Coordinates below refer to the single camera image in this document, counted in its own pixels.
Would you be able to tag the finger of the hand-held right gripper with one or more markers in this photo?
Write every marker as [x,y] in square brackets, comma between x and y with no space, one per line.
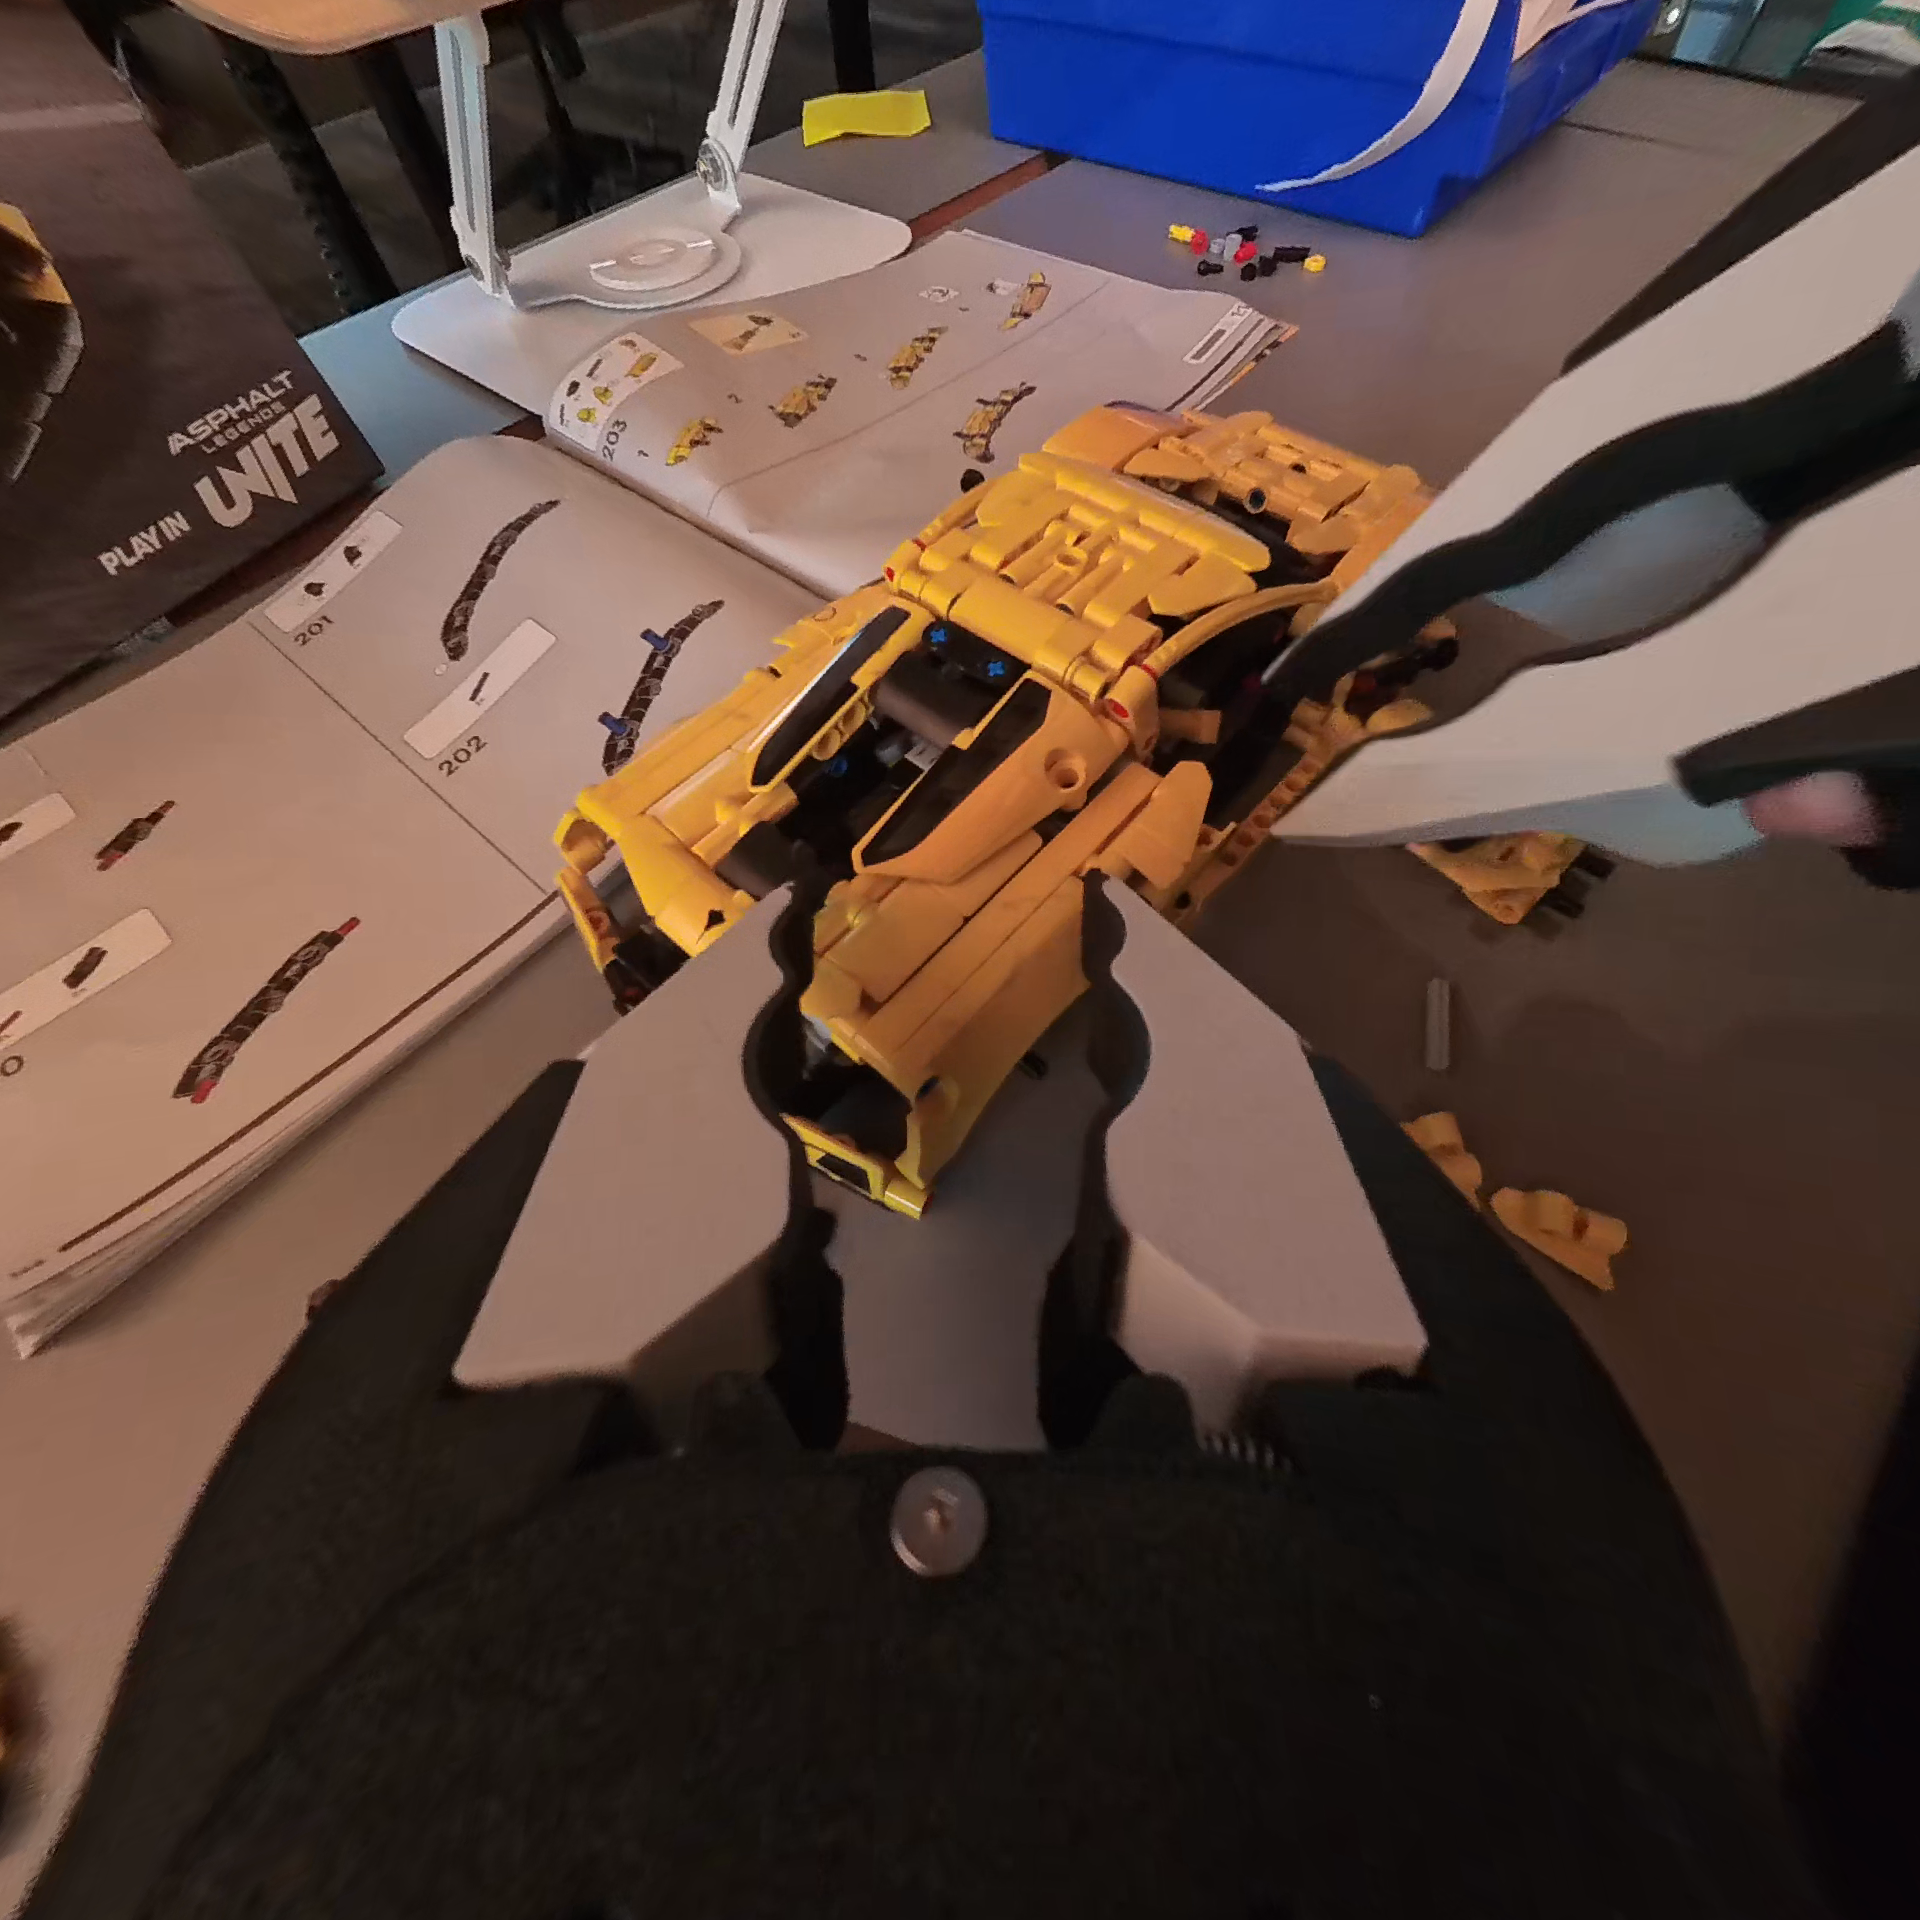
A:
[1649,376]
[1576,749]

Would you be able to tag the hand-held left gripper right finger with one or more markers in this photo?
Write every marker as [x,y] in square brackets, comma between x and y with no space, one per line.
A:
[1262,1186]

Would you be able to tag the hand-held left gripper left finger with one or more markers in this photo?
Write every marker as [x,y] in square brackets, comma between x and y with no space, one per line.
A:
[629,1186]

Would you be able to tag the yellow brick toy car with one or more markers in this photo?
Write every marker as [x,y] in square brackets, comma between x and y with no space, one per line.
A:
[1021,677]

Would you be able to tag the grey desk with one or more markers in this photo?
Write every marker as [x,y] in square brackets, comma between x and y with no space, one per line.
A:
[1649,1050]

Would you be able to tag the person's right hand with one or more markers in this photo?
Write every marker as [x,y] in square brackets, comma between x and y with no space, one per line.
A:
[1815,804]

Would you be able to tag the yellow brick sub-assembly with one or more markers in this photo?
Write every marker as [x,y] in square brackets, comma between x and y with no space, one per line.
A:
[1501,870]

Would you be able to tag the thin grey axle piece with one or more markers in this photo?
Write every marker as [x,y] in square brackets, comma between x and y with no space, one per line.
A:
[1440,1023]

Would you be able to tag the cluster of tiny pin pieces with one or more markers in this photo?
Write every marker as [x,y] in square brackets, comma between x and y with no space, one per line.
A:
[1246,254]

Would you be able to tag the open instruction booklet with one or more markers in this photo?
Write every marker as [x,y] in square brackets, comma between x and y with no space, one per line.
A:
[299,902]

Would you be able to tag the blue plastic bin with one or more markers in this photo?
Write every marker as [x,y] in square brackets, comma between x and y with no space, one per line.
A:
[1199,92]

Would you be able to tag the dark toy car box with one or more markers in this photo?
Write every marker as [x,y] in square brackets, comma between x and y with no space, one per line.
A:
[150,452]

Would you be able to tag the white folding stand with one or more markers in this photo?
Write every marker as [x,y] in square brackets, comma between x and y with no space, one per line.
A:
[750,255]

